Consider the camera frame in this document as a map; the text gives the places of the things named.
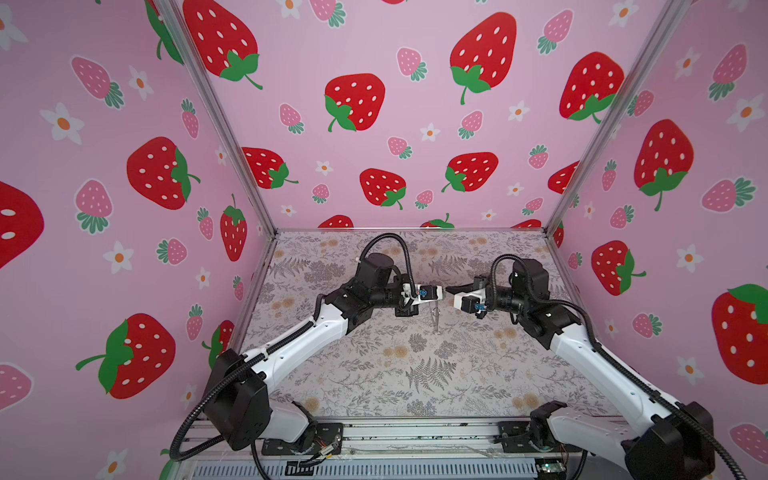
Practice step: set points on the aluminium front rail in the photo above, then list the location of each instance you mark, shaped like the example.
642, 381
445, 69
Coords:
420, 438

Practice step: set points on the aluminium corner post right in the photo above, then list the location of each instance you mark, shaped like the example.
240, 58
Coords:
662, 31

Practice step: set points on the aluminium corner post left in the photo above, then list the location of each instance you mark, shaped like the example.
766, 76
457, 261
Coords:
181, 37

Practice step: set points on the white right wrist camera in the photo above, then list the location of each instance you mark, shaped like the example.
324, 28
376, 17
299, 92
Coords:
472, 303

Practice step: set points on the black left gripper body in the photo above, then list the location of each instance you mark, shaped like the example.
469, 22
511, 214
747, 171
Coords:
400, 312

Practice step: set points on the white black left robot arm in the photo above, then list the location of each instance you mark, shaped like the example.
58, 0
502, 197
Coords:
241, 411

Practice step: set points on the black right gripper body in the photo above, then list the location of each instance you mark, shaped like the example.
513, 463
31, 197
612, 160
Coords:
484, 282

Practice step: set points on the clear acrylic keyring holder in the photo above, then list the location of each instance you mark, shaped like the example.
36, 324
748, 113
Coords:
435, 316

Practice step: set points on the perforated grey cable duct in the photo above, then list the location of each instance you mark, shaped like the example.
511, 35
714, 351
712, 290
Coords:
524, 468

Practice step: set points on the aluminium corner post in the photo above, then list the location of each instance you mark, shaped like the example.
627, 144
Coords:
662, 31
181, 37

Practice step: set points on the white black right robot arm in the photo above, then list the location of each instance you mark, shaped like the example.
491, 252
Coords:
662, 438

